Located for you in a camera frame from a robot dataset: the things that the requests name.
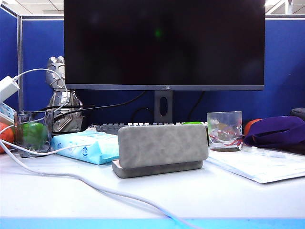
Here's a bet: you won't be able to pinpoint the grey suede glasses case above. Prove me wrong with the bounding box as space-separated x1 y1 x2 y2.
111 124 209 179

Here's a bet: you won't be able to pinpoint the grey monitor stand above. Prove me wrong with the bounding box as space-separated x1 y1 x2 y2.
154 90 173 124

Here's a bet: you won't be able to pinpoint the white and grey keyboard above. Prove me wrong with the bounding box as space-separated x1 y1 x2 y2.
91 121 208 136

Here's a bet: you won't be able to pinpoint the black computer monitor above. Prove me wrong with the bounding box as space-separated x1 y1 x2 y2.
63 0 266 91

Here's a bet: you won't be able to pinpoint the light blue wet wipes pack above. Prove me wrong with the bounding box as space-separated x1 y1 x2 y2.
51 130 120 166

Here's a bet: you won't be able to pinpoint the clear printed glass cup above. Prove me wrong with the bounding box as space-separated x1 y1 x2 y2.
206 111 244 152

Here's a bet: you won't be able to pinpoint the silver robot figurine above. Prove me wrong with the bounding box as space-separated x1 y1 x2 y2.
45 56 84 133

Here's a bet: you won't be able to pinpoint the green pepper toy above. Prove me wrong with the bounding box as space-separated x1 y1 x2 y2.
23 122 48 148

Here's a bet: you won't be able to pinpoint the paper documents in clear sleeve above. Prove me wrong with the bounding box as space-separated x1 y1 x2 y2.
206 145 305 184

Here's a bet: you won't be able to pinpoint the clear acrylic container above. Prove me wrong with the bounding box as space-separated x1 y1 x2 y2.
14 110 55 158

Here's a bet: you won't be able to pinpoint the white power charger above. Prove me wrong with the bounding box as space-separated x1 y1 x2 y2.
0 75 20 103

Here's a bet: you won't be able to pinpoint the blue and white mask box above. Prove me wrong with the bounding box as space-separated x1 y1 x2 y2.
0 102 17 125

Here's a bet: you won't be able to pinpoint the black monitor cable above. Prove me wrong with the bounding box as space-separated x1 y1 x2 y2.
132 107 155 124
39 90 147 120
188 90 206 122

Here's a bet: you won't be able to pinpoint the thick white cable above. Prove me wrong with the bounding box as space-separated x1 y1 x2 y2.
0 139 203 229

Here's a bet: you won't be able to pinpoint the thin white cable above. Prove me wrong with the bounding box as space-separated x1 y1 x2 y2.
0 68 120 157

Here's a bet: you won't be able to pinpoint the white tote bag purple straps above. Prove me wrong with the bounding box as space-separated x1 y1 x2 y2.
243 115 305 148

